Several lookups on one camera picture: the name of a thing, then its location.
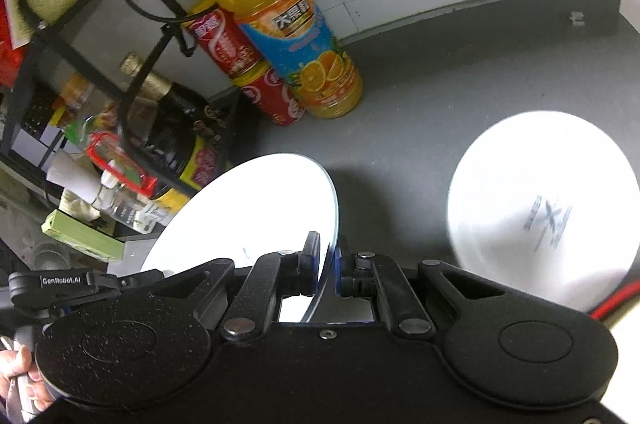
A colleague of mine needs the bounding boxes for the person left hand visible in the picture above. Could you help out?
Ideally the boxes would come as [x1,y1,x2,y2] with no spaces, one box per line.
[0,346,53,423]

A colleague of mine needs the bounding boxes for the white cap oil dispenser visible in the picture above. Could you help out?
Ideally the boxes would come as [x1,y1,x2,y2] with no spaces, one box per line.
[47,150,153,233]

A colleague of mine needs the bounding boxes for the orange juice bottle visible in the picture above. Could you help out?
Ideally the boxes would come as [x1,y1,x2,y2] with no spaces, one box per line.
[216,0,363,118]

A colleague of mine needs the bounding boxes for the large soy sauce bottle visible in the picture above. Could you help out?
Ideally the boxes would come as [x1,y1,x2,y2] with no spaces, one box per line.
[60,102,189,215]

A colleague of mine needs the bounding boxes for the upper red soda can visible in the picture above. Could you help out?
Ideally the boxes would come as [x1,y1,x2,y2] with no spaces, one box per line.
[182,0,262,78]

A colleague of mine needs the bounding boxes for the black metal spice rack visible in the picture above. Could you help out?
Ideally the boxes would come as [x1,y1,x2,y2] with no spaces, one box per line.
[0,0,241,205]

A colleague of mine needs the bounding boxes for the white Sweet deep plate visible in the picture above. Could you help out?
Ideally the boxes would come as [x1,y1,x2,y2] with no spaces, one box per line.
[141,153,340,322]

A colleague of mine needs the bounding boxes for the white Bakery deep plate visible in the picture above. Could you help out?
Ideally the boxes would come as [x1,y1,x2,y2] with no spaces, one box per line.
[447,111,639,311]

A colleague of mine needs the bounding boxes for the dark wine bottle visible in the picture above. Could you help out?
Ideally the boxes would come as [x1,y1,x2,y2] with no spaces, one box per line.
[117,70,234,196]

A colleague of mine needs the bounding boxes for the red soda can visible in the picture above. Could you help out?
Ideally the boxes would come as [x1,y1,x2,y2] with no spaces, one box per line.
[182,0,262,78]
[232,59,305,126]

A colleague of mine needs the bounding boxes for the red and black bowl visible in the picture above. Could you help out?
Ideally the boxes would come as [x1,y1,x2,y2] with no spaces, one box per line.
[590,280,640,321]

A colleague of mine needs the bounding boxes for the green tissue box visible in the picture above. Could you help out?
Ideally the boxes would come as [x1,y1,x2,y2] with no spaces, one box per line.
[40,210,125,262]

